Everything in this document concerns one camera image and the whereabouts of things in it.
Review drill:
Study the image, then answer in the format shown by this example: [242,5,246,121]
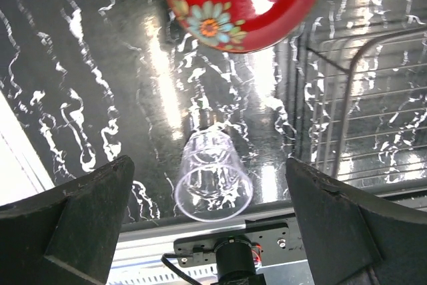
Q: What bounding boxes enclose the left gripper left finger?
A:
[1,156,135,284]

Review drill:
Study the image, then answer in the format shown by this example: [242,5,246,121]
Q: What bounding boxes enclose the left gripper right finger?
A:
[286,158,426,284]

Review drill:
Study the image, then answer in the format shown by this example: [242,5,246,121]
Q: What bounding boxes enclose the wire dish rack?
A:
[304,27,426,194]

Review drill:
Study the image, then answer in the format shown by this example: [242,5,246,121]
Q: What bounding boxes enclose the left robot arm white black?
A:
[1,156,426,284]

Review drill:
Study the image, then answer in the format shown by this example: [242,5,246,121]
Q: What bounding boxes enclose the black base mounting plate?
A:
[173,216,306,267]

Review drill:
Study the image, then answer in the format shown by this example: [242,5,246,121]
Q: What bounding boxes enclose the clear drinking glass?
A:
[174,129,254,222]

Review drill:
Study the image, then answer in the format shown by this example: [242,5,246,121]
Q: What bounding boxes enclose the red floral lacquer bowl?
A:
[159,0,328,54]

